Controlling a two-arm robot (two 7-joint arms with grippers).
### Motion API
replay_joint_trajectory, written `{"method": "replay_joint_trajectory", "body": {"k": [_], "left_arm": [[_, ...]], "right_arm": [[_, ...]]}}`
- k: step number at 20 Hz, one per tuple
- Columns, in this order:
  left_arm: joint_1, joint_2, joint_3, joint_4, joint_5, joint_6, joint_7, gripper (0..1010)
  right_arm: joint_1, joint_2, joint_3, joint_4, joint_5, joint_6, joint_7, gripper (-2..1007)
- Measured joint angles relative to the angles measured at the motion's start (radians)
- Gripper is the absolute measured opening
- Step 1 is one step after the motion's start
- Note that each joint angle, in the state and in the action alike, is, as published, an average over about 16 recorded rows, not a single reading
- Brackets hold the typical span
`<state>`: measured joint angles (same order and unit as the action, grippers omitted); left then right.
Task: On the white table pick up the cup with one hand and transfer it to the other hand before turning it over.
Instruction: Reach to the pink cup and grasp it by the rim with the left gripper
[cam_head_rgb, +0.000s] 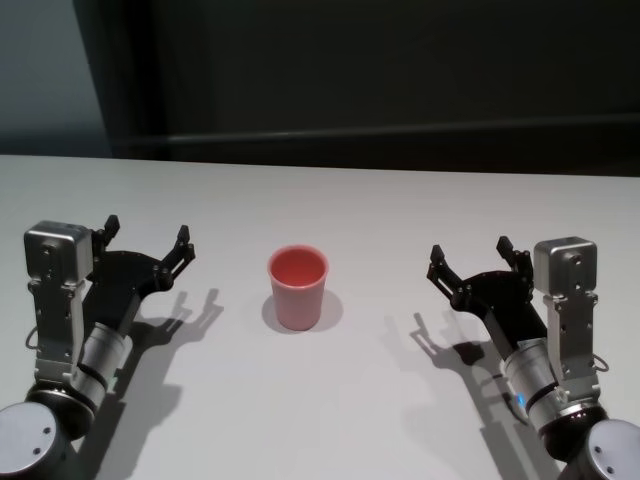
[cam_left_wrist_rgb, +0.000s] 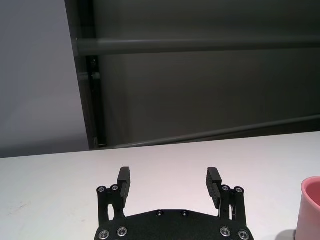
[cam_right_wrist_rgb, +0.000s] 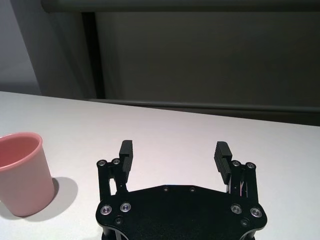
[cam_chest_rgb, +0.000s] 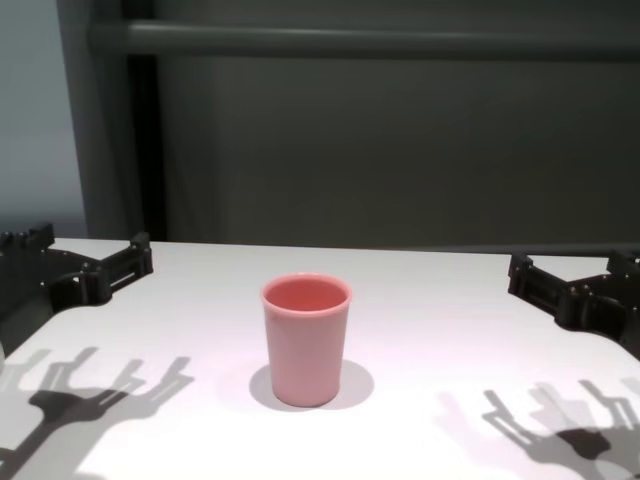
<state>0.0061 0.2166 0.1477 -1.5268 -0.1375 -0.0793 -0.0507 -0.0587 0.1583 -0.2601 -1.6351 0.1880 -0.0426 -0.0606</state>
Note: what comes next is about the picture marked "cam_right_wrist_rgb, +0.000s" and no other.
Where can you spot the thick grey frame pipe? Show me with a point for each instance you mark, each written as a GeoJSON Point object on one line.
{"type": "Point", "coordinates": [175, 5]}

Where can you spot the dark grey backdrop panel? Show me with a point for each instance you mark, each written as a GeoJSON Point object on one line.
{"type": "Point", "coordinates": [205, 57]}

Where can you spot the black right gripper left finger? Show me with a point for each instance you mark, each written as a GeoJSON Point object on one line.
{"type": "Point", "coordinates": [126, 165]}

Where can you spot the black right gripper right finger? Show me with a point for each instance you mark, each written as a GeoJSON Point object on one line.
{"type": "Point", "coordinates": [221, 162]}

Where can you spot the grey frame post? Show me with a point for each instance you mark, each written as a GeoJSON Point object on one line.
{"type": "Point", "coordinates": [57, 50]}

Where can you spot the pink plastic cup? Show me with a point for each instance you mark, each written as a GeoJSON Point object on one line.
{"type": "Point", "coordinates": [23, 175]}

